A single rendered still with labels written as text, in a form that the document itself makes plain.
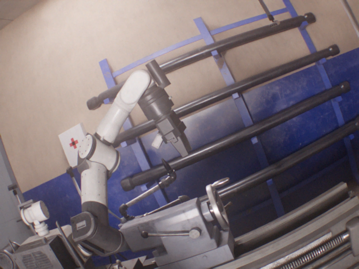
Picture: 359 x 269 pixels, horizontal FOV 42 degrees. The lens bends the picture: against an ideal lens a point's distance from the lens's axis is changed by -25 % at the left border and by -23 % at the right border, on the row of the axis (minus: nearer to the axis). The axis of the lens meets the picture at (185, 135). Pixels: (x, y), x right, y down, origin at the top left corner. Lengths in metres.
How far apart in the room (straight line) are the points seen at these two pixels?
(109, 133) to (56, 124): 3.99
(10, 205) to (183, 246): 3.98
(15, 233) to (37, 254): 4.72
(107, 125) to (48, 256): 0.54
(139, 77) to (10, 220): 4.72
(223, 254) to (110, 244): 0.86
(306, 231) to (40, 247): 1.26
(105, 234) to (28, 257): 0.32
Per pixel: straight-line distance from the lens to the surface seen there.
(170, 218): 2.45
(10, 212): 6.22
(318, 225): 2.34
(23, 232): 6.21
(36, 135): 5.85
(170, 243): 2.46
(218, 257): 2.42
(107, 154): 1.76
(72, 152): 5.59
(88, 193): 1.69
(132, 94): 1.72
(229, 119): 5.45
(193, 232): 2.39
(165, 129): 1.74
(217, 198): 2.58
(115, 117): 1.76
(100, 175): 1.73
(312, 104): 5.13
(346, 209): 2.35
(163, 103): 1.74
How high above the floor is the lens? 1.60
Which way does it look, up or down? 4 degrees down
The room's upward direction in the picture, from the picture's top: 24 degrees counter-clockwise
